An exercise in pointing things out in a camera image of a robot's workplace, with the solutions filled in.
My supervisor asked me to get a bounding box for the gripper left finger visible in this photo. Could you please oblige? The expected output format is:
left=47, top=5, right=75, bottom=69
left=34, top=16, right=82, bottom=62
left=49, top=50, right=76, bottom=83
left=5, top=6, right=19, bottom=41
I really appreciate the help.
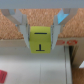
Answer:
left=1, top=8, right=31, bottom=48

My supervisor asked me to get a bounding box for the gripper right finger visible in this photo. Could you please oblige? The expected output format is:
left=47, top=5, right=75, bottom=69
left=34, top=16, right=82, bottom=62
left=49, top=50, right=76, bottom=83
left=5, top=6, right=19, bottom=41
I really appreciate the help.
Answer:
left=50, top=7, right=79, bottom=48

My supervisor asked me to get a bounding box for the yellow block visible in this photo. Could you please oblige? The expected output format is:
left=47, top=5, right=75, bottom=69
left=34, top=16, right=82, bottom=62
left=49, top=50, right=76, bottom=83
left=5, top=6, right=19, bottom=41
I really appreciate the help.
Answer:
left=28, top=26, right=54, bottom=55

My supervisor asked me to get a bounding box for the pink block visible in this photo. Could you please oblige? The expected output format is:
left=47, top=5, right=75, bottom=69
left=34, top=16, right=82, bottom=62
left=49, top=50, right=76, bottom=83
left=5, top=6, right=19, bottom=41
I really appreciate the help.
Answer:
left=0, top=69, right=8, bottom=80

